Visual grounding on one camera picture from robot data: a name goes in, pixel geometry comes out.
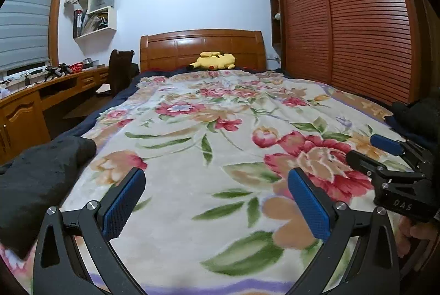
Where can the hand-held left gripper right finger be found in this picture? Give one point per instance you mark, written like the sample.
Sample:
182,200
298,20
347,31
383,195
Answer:
309,209

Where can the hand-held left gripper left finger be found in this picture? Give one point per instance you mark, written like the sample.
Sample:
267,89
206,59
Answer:
120,209

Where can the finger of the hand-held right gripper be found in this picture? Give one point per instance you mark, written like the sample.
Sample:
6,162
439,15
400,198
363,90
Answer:
385,143
371,167

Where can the person's right hand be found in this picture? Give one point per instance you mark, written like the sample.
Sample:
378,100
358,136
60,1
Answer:
417,233

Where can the navy blue garment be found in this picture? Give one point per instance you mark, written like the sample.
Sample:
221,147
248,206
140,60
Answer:
395,126

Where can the black puffy jacket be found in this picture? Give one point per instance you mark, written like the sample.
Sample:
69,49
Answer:
34,185

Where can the floral blanket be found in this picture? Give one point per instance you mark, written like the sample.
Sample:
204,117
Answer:
206,178

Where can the wooden louvered wardrobe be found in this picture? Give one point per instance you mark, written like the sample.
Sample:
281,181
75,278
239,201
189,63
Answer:
361,23

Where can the wooden desk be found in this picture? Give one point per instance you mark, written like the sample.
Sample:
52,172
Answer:
24,116

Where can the dark brown chair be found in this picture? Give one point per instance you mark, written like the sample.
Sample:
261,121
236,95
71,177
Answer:
120,71

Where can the red basket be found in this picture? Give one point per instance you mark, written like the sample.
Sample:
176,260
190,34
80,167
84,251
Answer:
76,67

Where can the metal container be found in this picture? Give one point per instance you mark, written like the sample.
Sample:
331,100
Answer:
90,62

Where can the wooden bed headboard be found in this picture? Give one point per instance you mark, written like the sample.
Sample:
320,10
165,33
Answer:
172,51

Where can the yellow plush toy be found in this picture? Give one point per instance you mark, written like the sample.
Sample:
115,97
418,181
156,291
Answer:
220,61

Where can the stack of books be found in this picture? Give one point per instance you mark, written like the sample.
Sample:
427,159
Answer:
94,24

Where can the black binder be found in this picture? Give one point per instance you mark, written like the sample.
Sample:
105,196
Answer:
77,23

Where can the grey paper bag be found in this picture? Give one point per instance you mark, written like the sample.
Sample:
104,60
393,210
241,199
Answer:
102,1

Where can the window with grey blind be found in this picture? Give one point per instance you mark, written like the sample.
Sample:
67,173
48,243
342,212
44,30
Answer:
24,23

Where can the white wall shelf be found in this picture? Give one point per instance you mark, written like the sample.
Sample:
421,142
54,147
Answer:
111,20

